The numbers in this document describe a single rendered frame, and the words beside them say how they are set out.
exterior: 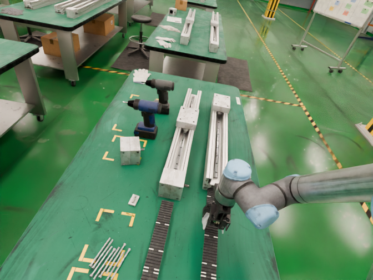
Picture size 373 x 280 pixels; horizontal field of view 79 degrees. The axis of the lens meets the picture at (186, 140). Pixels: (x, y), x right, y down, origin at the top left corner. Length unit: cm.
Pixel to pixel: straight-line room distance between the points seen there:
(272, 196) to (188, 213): 43
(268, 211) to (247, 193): 7
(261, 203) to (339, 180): 18
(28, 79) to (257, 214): 232
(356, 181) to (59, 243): 89
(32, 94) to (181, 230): 209
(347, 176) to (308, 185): 10
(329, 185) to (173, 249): 57
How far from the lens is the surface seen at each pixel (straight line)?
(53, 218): 102
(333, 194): 61
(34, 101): 269
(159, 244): 88
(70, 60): 327
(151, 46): 263
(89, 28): 474
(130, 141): 112
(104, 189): 105
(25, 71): 255
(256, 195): 65
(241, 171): 66
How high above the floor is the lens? 161
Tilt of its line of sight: 39 degrees down
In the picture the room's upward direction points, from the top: 12 degrees clockwise
